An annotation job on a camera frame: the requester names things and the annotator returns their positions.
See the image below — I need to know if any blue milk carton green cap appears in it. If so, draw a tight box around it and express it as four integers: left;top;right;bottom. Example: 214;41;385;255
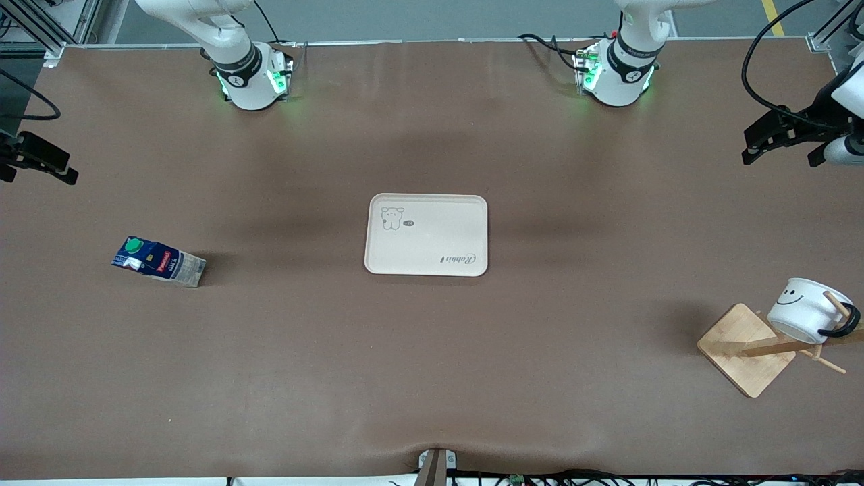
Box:
111;236;207;288

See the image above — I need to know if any white smiley cup black handle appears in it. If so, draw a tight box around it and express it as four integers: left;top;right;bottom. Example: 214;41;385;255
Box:
767;277;862;345

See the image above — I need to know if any wooden cup rack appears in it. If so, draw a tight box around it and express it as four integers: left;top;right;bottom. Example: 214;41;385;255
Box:
697;290;864;399

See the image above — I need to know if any cream tray with bear print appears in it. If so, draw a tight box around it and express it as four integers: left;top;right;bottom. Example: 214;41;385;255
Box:
364;194;489;277

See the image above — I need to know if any metal table clamp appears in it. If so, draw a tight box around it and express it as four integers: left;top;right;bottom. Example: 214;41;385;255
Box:
418;447;458;486

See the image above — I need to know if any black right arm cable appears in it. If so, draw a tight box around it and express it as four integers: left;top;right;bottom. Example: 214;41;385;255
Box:
0;67;63;123

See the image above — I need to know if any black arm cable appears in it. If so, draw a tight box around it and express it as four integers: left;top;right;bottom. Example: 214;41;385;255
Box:
740;0;844;132
0;67;63;123

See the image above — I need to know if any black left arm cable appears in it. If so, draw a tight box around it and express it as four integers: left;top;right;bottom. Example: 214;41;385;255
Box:
740;0;844;132

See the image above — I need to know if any aluminium frame post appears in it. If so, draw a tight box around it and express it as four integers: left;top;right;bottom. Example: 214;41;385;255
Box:
0;0;103;67
805;0;864;75

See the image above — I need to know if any black left base cable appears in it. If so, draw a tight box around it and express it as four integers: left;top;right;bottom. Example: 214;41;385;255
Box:
518;32;585;72

